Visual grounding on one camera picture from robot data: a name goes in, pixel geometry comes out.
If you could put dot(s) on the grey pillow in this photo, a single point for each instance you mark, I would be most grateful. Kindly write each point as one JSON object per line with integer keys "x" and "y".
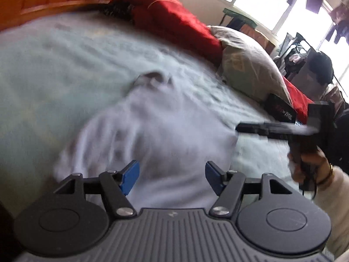
{"x": 245, "y": 65}

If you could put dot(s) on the green plaid bed blanket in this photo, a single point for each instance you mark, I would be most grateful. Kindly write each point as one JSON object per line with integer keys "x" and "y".
{"x": 41, "y": 73}

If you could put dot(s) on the black zip pouch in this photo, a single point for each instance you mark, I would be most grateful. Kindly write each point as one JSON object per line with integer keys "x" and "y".
{"x": 279, "y": 109}

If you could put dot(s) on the black jacket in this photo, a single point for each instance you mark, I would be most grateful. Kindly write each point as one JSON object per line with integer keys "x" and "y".
{"x": 321, "y": 68}

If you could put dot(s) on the person's right hand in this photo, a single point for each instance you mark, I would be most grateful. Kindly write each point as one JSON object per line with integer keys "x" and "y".
{"x": 310, "y": 169}

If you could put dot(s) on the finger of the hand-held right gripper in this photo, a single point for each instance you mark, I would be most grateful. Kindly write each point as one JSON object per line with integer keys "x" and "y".
{"x": 259, "y": 128}

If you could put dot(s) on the metal clothes rack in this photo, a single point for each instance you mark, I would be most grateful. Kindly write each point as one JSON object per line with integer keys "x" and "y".
{"x": 291, "y": 54}

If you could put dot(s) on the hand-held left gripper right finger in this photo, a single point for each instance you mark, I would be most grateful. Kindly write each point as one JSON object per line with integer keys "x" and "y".
{"x": 215, "y": 177}

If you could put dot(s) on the red quilt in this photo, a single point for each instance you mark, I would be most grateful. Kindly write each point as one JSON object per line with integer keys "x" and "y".
{"x": 297, "y": 101}

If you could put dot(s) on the green plastic stool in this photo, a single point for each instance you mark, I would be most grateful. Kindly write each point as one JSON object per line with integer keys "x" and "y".
{"x": 237, "y": 12}

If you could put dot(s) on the window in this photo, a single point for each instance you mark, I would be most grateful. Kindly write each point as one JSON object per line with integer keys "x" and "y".
{"x": 250, "y": 5}

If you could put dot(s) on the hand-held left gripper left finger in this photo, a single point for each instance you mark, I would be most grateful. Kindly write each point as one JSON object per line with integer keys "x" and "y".
{"x": 130, "y": 177}

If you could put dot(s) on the black patterned cloth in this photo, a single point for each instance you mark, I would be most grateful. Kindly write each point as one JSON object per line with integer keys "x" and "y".
{"x": 117, "y": 9}

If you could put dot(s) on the red blanket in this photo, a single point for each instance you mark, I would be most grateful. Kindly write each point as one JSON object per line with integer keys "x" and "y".
{"x": 177, "y": 24}

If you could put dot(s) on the person's right forearm white sleeve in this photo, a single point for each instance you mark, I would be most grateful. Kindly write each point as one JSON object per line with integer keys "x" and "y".
{"x": 335, "y": 210}

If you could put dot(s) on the light grey shirt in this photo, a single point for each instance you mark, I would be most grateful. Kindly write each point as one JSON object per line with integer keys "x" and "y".
{"x": 150, "y": 131}

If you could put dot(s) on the brown cardboard box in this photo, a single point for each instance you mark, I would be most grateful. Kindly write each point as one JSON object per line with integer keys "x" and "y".
{"x": 259, "y": 36}

